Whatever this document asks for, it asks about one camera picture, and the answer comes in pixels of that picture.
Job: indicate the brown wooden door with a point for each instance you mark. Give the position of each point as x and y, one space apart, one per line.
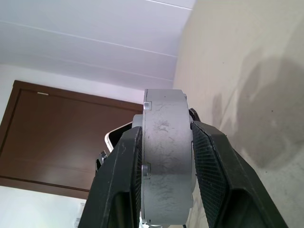
59 133

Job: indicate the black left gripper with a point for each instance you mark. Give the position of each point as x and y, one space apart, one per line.
118 137

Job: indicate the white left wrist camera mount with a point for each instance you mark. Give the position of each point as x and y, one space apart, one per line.
108 140

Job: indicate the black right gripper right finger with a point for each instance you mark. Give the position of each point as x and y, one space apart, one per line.
225 180

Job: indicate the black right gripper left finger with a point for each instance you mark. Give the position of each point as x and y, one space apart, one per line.
111 180

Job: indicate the grey tape roll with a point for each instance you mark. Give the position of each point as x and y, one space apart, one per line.
147 105

